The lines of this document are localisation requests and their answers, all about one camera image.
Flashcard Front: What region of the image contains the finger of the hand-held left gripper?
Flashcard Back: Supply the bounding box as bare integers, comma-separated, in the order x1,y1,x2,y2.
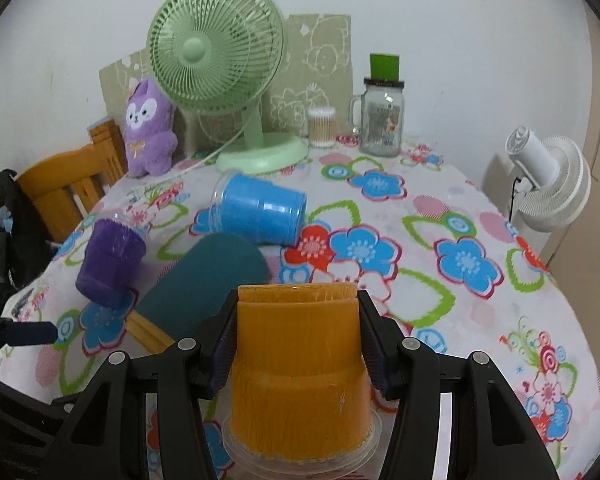
0,308,59,347

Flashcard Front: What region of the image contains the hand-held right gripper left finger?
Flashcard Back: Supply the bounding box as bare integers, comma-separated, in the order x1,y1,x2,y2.
40,290,239,480

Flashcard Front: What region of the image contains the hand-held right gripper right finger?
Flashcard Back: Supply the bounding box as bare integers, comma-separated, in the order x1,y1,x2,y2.
357,290,561,480

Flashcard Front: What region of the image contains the orange cup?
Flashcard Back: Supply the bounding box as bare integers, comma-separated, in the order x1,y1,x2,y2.
222,283,384,477

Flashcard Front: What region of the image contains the dark teal cup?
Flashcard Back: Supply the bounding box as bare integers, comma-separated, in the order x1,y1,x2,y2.
137,232,271,343

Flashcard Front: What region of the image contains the purple cup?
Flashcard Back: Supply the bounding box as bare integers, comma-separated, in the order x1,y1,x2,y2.
75,217,148,309

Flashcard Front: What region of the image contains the blue cup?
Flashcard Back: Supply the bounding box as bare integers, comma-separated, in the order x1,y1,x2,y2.
211,170,308,247

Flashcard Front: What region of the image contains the wooden chair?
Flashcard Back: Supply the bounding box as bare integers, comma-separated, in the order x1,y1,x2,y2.
126,308,177,357
16,119,131,245

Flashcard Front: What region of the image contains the black bag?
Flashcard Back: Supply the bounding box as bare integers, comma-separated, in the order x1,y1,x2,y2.
0,168,53,311

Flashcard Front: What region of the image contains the floral tablecloth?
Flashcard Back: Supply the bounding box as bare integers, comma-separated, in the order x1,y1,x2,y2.
0,132,600,480

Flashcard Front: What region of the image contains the cotton swab container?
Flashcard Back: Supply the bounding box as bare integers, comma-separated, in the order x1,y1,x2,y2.
307,106,338,149

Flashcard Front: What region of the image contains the purple plush toy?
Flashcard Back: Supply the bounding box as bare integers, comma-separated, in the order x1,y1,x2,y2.
123,78,178,178

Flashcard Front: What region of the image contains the glass mug jar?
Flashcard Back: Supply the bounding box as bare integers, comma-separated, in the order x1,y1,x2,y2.
349,76,406,157

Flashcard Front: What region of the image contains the white circulator fan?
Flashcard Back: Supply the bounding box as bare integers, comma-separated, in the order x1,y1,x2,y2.
505,126,592,233

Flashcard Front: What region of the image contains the small green box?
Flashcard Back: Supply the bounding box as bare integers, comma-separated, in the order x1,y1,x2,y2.
369,53,401,82

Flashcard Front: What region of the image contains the green desk fan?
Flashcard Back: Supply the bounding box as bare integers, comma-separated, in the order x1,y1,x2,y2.
146,0,310,175

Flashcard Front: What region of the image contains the white fan power cord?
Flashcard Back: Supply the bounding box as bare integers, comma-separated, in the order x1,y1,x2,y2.
132,127,246,197

